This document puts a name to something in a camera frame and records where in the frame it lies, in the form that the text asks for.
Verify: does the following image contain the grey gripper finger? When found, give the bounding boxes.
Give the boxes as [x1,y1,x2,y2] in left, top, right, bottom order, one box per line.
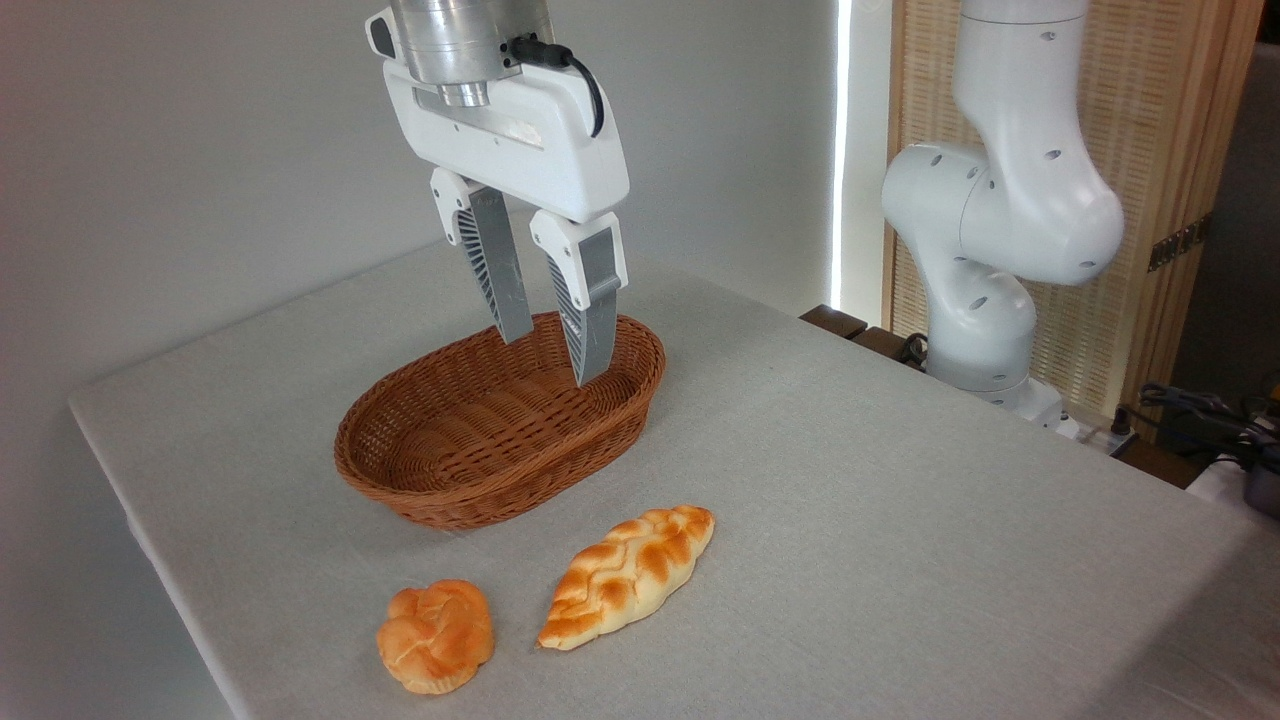
[430,167,535,346]
[529,208,630,388]

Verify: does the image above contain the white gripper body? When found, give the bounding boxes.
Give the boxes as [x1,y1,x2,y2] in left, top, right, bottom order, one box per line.
[383,58,632,225]

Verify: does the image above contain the long braided bread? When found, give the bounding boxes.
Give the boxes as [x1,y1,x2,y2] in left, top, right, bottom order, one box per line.
[537,505,717,653]

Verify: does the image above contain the brown oval wicker basket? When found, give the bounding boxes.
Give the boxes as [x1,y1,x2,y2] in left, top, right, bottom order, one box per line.
[334,311,668,531]

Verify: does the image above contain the round knotted bread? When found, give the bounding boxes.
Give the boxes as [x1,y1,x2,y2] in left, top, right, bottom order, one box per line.
[376,579,497,697]

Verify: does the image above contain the dark wooden block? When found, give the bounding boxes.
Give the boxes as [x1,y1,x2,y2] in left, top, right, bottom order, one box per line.
[799,304,870,342]
[850,325,929,373]

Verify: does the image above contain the grey tablecloth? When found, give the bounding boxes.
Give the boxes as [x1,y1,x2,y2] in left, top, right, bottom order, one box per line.
[67,218,1280,720]

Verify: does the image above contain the black screen hinge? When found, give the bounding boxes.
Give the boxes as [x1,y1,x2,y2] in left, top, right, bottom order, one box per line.
[1147,212,1214,274]

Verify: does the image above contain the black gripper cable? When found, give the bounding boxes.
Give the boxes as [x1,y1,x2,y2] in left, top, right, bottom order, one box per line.
[510,35,607,140]

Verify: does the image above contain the black cable bundle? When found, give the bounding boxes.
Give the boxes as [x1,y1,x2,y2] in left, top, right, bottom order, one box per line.
[1138,382,1280,473]

